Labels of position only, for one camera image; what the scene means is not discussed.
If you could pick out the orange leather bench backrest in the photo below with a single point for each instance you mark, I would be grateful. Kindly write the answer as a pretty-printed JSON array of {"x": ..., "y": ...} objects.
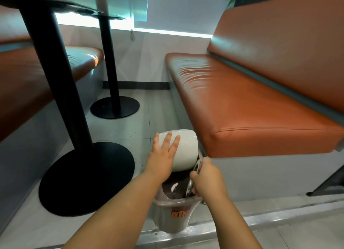
[{"x": 285, "y": 39}]

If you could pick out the person's right hand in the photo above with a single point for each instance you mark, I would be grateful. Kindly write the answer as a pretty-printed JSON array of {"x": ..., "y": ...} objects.
[{"x": 209, "y": 181}]

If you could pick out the white trash bin lid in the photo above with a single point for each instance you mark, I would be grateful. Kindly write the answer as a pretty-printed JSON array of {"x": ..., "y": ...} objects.
[{"x": 186, "y": 149}]

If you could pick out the orange leather bench seat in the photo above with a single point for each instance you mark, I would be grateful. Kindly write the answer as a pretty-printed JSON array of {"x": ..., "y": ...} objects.
[{"x": 242, "y": 103}]

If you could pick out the person's left forearm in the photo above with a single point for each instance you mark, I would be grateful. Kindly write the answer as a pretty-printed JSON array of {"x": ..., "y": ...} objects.
[{"x": 121, "y": 214}]

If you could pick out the silver metal utensil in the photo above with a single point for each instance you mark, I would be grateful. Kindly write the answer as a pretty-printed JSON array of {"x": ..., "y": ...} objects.
[{"x": 189, "y": 189}]

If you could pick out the person's right thumb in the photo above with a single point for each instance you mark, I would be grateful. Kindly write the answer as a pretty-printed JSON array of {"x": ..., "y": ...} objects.
[{"x": 205, "y": 164}]

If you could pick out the person's right forearm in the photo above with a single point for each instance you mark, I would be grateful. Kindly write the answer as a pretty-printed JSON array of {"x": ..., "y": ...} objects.
[{"x": 233, "y": 222}]

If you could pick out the translucent grey trash bin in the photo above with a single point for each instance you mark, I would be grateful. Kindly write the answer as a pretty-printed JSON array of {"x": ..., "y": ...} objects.
[{"x": 172, "y": 216}]

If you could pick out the orange leather bench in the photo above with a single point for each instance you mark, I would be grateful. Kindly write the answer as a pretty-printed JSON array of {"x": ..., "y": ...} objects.
[{"x": 29, "y": 82}]

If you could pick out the black bin liner bag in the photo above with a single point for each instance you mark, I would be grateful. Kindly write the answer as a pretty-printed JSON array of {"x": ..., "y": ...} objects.
[{"x": 178, "y": 183}]

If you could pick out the person's left hand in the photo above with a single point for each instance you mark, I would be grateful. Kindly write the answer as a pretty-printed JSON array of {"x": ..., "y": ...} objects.
[{"x": 159, "y": 162}]

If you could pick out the thick black table pedestal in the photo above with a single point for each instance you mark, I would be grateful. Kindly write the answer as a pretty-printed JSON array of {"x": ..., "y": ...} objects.
[{"x": 72, "y": 117}]

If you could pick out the black slanted furniture leg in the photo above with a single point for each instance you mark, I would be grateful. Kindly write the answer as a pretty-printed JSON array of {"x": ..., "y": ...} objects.
[{"x": 329, "y": 183}]

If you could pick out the person's left fingers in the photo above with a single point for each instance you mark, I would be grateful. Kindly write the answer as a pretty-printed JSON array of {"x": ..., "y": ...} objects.
[{"x": 167, "y": 142}]

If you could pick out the thin black table pedestal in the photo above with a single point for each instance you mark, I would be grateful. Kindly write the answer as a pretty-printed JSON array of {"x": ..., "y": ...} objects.
[{"x": 110, "y": 76}]

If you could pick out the white light strip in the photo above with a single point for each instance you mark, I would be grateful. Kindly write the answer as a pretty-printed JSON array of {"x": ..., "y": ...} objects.
[{"x": 161, "y": 31}]

